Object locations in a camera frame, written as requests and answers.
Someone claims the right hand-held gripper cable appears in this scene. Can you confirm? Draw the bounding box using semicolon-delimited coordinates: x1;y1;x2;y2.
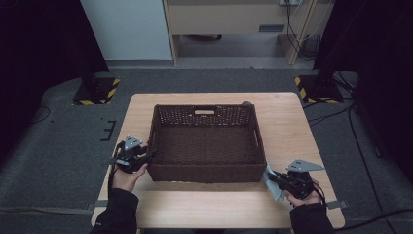
308;179;327;209

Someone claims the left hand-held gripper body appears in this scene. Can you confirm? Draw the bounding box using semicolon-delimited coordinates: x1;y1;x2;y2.
110;135;151;174

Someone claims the thin black floor cable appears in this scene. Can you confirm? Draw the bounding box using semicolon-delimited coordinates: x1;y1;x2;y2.
347;103;391;234
32;105;52;125
303;97;355;128

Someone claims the bundle of black cables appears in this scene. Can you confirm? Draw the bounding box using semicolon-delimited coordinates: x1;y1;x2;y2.
284;0;325;62

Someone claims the grey tape piece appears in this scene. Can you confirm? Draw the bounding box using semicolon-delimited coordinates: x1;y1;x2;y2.
325;200;349;210
87;199;110;211

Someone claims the hand-held gripper cable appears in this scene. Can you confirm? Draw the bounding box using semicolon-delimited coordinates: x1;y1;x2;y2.
108;142;126;196
308;179;327;209

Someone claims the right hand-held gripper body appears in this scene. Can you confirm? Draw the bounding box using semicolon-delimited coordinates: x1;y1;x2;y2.
276;158;325;200

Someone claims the thick black floor cable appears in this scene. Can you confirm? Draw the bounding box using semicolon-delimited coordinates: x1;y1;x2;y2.
334;208;413;232

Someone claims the person's left hand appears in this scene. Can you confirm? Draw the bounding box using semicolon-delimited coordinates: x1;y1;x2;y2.
111;163;149;193

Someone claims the light wooden desk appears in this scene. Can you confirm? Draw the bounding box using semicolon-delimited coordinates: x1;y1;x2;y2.
162;0;318;67

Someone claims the brown woven basket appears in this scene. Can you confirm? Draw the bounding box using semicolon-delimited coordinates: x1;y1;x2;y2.
146;103;268;183

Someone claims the light blue cloth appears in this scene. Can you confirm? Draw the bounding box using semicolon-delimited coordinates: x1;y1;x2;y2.
262;164;286;202

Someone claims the person's right hand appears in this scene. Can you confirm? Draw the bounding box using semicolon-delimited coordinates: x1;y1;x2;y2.
284;189;322;208

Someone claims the left hand-held gripper cable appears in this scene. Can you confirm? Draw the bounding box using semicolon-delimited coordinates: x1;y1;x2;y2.
108;142;126;196

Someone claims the black curtain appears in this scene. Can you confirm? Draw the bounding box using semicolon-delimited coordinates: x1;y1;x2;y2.
313;0;413;184
0;0;110;170

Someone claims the white panel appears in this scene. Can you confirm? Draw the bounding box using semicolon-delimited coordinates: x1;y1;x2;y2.
79;0;173;61

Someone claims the black stand with striped base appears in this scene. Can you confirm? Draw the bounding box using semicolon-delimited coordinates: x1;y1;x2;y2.
71;58;121;106
294;64;345;105

